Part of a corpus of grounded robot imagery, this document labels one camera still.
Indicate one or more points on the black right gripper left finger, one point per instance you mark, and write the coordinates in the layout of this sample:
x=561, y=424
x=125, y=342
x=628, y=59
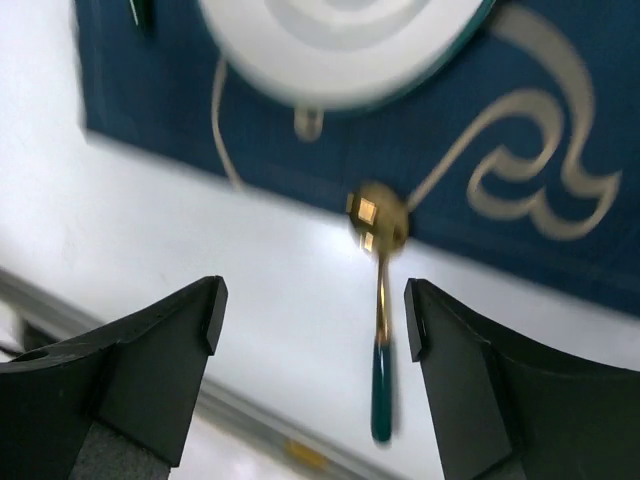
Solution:
x=115, y=402

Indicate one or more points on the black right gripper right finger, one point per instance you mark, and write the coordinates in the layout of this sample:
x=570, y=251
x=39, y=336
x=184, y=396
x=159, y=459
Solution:
x=504, y=406

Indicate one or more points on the gold spoon green handle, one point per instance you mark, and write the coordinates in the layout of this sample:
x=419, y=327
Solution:
x=380, y=220

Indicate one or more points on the blue whale placemat cloth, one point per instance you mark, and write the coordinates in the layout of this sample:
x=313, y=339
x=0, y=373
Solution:
x=522, y=153

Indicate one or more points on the gold fork green handle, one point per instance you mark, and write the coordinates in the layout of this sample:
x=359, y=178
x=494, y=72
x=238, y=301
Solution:
x=143, y=14

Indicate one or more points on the front aluminium rail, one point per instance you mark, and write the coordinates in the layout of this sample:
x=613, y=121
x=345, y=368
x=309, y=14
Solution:
x=49, y=320

